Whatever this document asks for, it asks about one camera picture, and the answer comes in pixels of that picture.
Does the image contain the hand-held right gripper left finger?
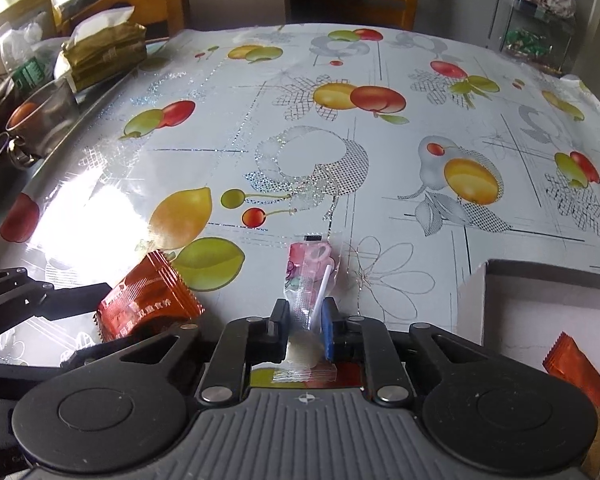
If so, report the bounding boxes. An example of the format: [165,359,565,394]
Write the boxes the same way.
[117,298,291,407]

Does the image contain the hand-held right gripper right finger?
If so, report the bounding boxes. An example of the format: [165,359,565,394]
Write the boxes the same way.
[319,296,489,408]

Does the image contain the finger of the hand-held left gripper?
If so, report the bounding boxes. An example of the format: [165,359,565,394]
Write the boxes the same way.
[60,334,147,369]
[31,282,114,322]

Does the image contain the clear packet with spoon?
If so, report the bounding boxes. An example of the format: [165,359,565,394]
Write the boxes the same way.
[274,232,344,387]

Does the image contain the square orange snack packet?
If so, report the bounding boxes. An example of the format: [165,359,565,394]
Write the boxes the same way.
[95,249,204,344]

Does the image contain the white cardboard box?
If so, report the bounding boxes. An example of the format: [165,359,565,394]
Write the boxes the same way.
[457,258,600,480]

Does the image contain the long orange snack packet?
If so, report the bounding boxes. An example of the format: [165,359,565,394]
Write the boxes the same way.
[542,332,600,409]

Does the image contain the glass cup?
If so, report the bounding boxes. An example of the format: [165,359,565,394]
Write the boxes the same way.
[4,79,82,159]

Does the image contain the orange fruit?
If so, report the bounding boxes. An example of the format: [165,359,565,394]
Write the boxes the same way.
[7,102,42,129]

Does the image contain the plastic bottle with green label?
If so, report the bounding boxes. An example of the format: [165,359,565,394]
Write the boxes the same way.
[11,56,52,92]

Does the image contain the yellow-green tissue pack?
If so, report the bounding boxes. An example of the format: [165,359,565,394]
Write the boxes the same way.
[54,5,149,93]

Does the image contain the green wrapped candies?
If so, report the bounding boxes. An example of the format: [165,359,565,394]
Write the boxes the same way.
[502,27,549,57]

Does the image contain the metal wire rack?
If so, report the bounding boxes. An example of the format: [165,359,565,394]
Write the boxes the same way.
[487,0,579,79]

